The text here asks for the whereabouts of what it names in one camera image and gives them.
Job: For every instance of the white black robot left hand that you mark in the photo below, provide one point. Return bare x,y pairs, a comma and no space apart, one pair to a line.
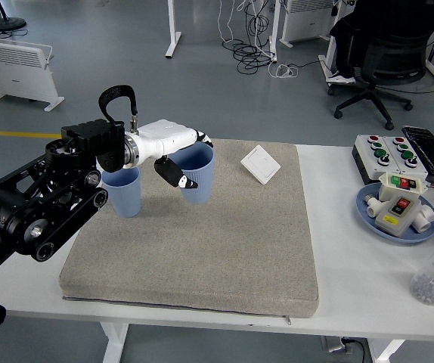
164,138

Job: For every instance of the blue ribbed plastic cup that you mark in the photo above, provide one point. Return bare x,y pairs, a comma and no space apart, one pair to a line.
200,177
126,200

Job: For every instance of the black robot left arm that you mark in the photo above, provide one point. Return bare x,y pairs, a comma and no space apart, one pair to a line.
50,189

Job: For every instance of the white desk leg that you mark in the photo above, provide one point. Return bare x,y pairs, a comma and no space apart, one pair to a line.
274,34
172,34

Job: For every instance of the grey-brown fabric mat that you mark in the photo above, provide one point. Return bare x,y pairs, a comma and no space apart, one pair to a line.
221,242

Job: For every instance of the white panel heater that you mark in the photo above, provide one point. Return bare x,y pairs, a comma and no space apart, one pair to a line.
307,22
16,75

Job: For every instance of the black fan stand base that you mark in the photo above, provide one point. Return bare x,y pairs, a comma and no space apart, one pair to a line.
7,23

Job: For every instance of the person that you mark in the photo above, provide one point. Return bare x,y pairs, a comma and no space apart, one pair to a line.
343,41

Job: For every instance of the white four-button control box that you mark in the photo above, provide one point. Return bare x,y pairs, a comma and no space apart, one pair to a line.
419,170
368,159

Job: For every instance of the white table leg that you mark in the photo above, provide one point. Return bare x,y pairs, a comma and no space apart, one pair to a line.
113,340
387,351

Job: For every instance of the blue round plate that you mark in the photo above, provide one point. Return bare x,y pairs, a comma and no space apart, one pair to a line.
364,211

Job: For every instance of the white pipe fitting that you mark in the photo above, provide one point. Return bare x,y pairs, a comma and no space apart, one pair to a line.
426,219
374,208

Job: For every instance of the white green-red button station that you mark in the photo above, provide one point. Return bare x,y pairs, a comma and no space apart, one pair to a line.
387,187

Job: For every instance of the black office chair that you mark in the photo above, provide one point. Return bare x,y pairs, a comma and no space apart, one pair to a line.
391,56

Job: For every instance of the power strip under table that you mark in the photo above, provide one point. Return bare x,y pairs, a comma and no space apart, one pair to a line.
338,345

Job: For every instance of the white wall switch plate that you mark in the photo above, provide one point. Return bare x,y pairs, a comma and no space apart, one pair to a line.
261,164

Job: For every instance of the beige red-black switch box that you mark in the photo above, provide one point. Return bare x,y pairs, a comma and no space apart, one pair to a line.
396,223

